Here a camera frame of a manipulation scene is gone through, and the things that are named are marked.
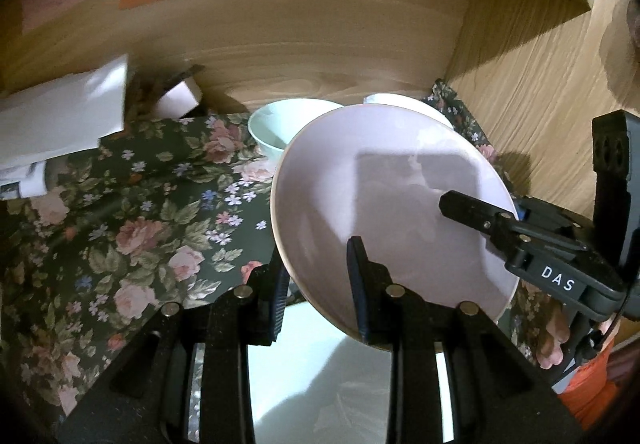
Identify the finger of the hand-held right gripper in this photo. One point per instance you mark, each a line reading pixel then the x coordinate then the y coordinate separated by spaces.
pixel 545 219
pixel 475 211

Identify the dark floral cloth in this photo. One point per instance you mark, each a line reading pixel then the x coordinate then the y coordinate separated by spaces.
pixel 125 224

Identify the teal bowl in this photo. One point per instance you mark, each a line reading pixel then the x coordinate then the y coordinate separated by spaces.
pixel 270 129

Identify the stack of white papers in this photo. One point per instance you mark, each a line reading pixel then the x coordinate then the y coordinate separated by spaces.
pixel 65 114

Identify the orange cloth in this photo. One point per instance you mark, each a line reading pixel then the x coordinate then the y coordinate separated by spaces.
pixel 590 389

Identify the small white box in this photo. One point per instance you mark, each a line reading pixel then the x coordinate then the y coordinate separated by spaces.
pixel 177 97

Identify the pink plate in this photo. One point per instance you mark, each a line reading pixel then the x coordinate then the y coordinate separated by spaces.
pixel 390 184

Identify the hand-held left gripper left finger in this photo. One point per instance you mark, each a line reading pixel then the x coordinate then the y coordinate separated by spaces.
pixel 279 304

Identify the teal plate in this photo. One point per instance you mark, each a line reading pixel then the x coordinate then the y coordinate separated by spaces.
pixel 310 384

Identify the white bowl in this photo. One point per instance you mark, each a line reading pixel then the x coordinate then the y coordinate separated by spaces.
pixel 395 100

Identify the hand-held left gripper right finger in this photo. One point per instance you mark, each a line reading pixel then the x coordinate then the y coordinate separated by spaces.
pixel 357 289

